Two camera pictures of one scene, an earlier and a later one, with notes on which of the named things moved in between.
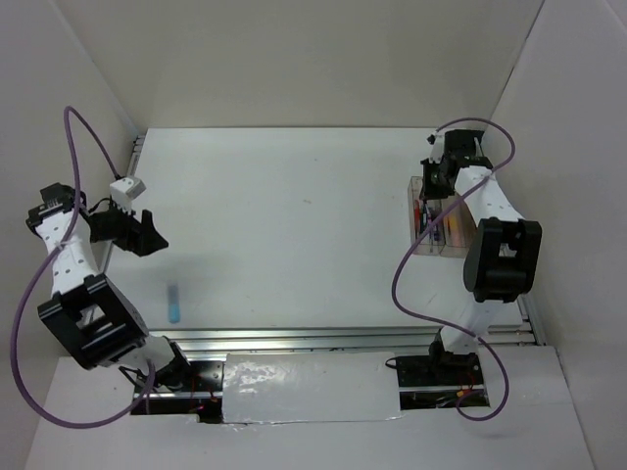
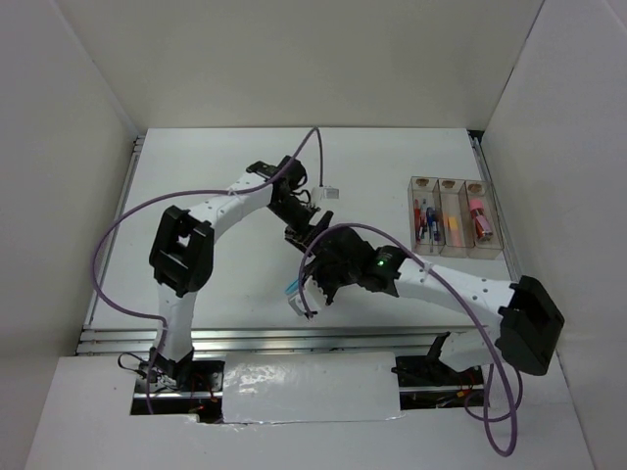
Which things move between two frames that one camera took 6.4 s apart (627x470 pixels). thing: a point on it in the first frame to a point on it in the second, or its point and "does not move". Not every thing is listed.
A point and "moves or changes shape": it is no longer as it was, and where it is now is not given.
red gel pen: [417, 217] does not move
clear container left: [421, 213] does not move
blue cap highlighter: [174, 304] moves or changes shape
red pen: [424, 217] to [417, 224]
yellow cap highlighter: [455, 231] does not move
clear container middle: [458, 231] does not move
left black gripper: [139, 238] to [301, 235]
